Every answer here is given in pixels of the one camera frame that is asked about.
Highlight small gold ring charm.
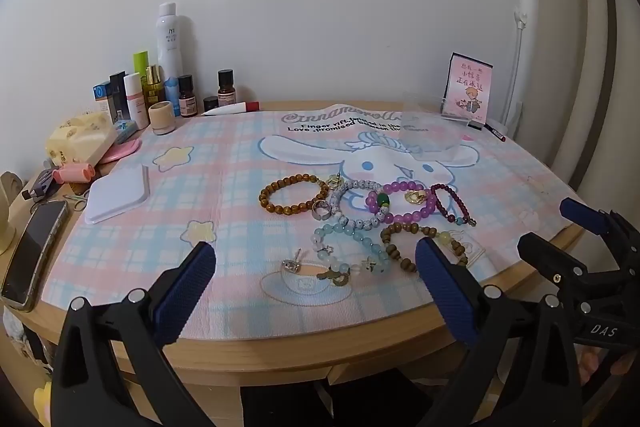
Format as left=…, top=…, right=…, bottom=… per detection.
left=282, top=249, right=306, bottom=273

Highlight teal small pack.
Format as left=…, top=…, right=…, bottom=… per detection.
left=112, top=119, right=138, bottom=142

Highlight black clip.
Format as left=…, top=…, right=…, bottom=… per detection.
left=22, top=167, right=58, bottom=202

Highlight yellow oil bottle gold cap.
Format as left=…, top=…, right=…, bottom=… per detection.
left=145, top=65, right=167, bottom=105

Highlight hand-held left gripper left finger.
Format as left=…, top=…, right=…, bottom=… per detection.
left=50, top=241, right=217, bottom=427

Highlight dark red bead bracelet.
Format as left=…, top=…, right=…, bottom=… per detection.
left=430, top=183, right=478, bottom=228

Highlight yellow flower plush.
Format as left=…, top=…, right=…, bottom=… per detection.
left=32, top=379, right=55, bottom=415

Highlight blue bottle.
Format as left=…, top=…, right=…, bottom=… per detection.
left=165, top=76, right=181, bottom=116

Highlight white wall cable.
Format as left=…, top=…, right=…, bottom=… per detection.
left=500, top=7, right=531, bottom=132

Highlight cream mug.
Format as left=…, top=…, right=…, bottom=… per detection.
left=0, top=172, right=26, bottom=255

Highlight blue white box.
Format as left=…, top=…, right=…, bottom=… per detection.
left=92, top=82, right=113, bottom=112

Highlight brown wooden bead bracelet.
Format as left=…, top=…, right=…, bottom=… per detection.
left=258, top=175, right=331, bottom=217

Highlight beige round cup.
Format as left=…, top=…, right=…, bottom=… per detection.
left=149, top=102, right=175, bottom=136

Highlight yellow tissue pack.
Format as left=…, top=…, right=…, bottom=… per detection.
left=45, top=112, right=118, bottom=168

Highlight person's right hand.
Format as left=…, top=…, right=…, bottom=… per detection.
left=579, top=347, right=630, bottom=380

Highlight light blue bead bracelet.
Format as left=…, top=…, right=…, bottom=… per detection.
left=312, top=222, right=393, bottom=287

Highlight pink blue plaid cartoon mat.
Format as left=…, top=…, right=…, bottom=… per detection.
left=37, top=99, right=586, bottom=340

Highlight white bottle pink label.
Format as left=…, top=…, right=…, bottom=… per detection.
left=123, top=73, right=150, bottom=130

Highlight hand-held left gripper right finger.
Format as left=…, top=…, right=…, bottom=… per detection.
left=415, top=237, right=583, bottom=427

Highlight pink cartoon desk calendar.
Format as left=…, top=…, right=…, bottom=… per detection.
left=440, top=53, right=493, bottom=130

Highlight small brown glass bottle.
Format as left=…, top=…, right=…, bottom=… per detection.
left=178, top=75, right=198, bottom=116

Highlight small scissors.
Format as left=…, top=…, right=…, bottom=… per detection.
left=64, top=189, right=91, bottom=212

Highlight large brown glass bottle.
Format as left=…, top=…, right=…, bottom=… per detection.
left=216, top=69, right=237, bottom=108

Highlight tall white spray bottle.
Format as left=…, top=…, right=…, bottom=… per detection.
left=157, top=2, right=185, bottom=80

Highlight white patterned bead bracelet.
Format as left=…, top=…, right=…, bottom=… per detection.
left=327, top=177, right=393, bottom=230

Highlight black box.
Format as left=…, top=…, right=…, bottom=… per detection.
left=109, top=71, right=130, bottom=122

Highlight olive brown bead bracelet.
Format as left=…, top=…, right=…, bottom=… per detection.
left=380, top=223, right=471, bottom=275

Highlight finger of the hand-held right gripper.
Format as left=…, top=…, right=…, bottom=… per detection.
left=517, top=232, right=608, bottom=310
left=559, top=197, right=640, bottom=273

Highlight white tube red cap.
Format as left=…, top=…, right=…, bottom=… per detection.
left=201, top=101, right=261, bottom=116

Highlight smartphone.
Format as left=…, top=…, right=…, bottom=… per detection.
left=0, top=199, right=68, bottom=313

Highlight white tray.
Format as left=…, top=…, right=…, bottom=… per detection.
left=84, top=165, right=151, bottom=225

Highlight pink hand mirror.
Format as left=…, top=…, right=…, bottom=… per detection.
left=97, top=138, right=143, bottom=165

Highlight pink hair roller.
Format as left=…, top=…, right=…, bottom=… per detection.
left=52, top=162, right=96, bottom=184

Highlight clear plastic box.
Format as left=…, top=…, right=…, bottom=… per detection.
left=397, top=91, right=461, bottom=158

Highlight purple bead bracelet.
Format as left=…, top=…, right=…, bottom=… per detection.
left=365, top=180, right=441, bottom=225

